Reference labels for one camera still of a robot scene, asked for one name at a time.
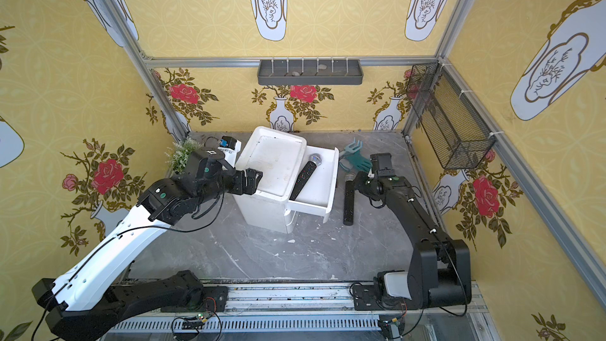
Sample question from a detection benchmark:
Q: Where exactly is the white top drawer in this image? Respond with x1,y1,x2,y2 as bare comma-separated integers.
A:
287,145,339,224

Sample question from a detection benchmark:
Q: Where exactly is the white plastic drawer cabinet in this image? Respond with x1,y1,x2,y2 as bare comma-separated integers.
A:
235,126,307,234

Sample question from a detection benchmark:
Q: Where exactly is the green artificial potted plant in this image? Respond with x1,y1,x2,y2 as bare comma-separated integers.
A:
166,137,201,174

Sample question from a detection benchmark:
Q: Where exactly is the grey wall shelf tray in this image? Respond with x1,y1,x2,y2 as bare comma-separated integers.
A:
257,58,364,86

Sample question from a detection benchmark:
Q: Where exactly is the black rhinestone microphone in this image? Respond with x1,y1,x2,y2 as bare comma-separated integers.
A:
343,173,356,226
290,153,322,200

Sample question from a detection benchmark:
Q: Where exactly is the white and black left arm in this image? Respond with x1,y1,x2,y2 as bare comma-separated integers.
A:
32,148,263,340

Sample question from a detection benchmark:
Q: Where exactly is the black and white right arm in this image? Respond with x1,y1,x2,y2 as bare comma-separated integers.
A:
354,153,472,309

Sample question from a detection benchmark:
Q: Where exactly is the black wire mesh basket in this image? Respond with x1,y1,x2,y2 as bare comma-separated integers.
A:
408,63,496,170

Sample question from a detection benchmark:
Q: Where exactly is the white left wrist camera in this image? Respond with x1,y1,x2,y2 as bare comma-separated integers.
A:
219,136,241,167

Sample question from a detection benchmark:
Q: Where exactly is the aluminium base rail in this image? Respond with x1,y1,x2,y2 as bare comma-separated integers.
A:
110,280,500,340

